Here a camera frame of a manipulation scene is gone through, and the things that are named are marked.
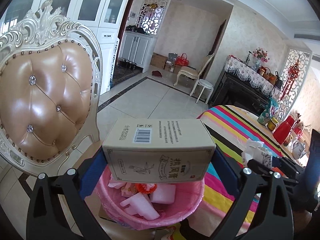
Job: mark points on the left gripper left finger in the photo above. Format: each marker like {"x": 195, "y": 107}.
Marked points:
{"x": 46, "y": 219}

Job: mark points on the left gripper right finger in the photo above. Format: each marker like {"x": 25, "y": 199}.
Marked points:
{"x": 273, "y": 218}

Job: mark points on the white L-shaped foam piece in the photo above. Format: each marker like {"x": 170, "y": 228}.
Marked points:
{"x": 140, "y": 205}

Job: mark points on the orange foam net large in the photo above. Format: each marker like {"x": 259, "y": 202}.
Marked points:
{"x": 146, "y": 188}

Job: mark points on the white foam block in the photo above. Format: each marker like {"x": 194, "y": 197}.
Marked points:
{"x": 164, "y": 194}

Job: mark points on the beige cardboard box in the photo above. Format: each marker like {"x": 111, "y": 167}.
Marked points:
{"x": 158, "y": 150}

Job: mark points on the pink lined trash bin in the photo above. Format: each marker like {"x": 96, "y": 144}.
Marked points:
{"x": 187, "y": 199}

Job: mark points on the white porcelain teapot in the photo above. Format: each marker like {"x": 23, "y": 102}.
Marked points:
{"x": 298, "y": 149}

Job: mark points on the red thermos jug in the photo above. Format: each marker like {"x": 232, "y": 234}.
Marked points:
{"x": 283, "y": 130}

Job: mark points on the yellow lid jar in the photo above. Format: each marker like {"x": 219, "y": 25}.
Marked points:
{"x": 272, "y": 124}

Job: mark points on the teal snack bag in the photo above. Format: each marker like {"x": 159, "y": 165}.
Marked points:
{"x": 268, "y": 112}

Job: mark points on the striped colourful tablecloth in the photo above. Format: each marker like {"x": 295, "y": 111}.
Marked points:
{"x": 230, "y": 128}

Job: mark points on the black handbag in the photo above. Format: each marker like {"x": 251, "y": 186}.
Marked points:
{"x": 278, "y": 82}

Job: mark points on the red Chinese knot ornament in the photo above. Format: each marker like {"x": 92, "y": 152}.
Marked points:
{"x": 293, "y": 74}

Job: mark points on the black piano with lace cover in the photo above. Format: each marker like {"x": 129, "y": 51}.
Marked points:
{"x": 240, "y": 86}

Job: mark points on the pink flower vase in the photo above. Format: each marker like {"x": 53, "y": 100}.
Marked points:
{"x": 260, "y": 57}

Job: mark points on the white round stool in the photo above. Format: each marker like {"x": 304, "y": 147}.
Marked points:
{"x": 205, "y": 85}

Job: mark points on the ornate leather dining chair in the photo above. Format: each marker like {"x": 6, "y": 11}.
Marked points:
{"x": 51, "y": 75}

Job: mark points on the cream side chair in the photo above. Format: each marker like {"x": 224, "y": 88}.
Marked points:
{"x": 192, "y": 73}

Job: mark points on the red handbag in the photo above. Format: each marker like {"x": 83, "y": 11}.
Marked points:
{"x": 182, "y": 60}

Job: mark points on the blue white patterned panel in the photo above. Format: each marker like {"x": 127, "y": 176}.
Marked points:
{"x": 113, "y": 62}

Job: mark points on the cardboard box on floor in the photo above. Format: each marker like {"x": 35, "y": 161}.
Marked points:
{"x": 158, "y": 60}

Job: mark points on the white shoe cabinet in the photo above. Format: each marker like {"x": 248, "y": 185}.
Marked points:
{"x": 137, "y": 48}

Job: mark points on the white glass door cabinet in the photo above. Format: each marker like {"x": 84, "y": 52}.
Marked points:
{"x": 103, "y": 17}

